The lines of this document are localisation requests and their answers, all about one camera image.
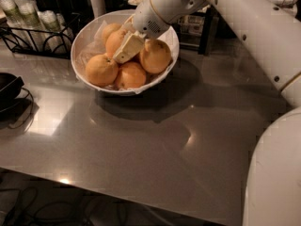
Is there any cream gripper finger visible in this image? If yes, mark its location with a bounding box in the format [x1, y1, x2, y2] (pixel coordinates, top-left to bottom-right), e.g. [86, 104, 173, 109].
[113, 31, 146, 64]
[123, 15, 135, 32]

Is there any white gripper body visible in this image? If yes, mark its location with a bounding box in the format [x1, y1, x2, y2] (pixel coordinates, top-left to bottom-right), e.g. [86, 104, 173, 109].
[133, 0, 207, 39]

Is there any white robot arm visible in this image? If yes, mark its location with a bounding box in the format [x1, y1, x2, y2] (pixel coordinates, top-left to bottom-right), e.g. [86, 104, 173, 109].
[114, 0, 301, 226]

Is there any clear plastic bowl liner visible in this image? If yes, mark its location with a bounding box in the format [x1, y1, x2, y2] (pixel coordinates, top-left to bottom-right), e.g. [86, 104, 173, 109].
[75, 17, 177, 94]

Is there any white bowl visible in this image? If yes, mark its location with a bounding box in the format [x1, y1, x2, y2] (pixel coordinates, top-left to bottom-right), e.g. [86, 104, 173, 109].
[71, 9, 181, 97]

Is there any orange top centre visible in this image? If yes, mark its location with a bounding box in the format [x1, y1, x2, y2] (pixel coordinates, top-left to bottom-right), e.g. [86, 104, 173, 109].
[105, 29, 127, 57]

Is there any orange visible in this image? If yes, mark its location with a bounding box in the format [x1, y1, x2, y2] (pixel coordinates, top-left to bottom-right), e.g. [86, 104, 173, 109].
[105, 29, 127, 57]
[139, 39, 171, 74]
[86, 55, 119, 87]
[102, 23, 121, 43]
[115, 62, 147, 89]

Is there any orange back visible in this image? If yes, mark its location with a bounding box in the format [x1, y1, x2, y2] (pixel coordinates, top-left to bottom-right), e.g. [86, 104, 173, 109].
[102, 23, 121, 43]

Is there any orange right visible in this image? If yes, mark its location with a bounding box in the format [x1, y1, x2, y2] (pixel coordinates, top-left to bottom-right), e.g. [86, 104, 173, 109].
[139, 39, 171, 74]

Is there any orange front centre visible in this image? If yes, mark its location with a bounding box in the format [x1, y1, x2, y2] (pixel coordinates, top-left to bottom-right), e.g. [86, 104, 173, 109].
[115, 62, 147, 89]

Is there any black shelf rack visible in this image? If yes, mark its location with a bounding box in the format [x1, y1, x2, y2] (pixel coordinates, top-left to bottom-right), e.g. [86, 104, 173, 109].
[174, 8, 218, 55]

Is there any orange front left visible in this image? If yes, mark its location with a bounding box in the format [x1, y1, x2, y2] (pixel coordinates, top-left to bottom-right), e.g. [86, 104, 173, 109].
[86, 55, 119, 87]

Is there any white cylinder container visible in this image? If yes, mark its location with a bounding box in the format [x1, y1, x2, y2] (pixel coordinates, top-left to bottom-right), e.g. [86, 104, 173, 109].
[87, 0, 107, 19]

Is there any paper cup stack right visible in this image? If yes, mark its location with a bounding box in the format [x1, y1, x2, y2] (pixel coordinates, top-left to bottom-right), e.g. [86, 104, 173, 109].
[40, 10, 67, 55]

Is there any paper cup stack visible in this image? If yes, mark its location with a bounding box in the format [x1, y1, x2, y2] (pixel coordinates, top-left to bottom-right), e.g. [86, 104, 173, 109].
[19, 3, 40, 29]
[0, 0, 24, 28]
[40, 10, 67, 55]

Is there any paper cup stack middle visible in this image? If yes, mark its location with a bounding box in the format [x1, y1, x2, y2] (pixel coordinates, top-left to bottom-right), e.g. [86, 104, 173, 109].
[19, 3, 40, 29]

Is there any paper cup stack left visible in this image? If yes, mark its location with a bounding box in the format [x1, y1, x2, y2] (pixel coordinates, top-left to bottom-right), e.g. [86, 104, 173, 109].
[0, 0, 24, 28]

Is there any black wire rack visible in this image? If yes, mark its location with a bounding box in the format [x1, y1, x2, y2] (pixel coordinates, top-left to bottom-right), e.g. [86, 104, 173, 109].
[0, 13, 80, 59]

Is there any black wire trivet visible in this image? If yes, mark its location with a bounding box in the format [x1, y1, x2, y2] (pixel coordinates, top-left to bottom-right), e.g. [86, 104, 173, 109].
[0, 88, 34, 129]

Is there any black cable on floor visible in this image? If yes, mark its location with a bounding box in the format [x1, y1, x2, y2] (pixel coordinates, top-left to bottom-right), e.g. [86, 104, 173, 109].
[0, 186, 95, 226]

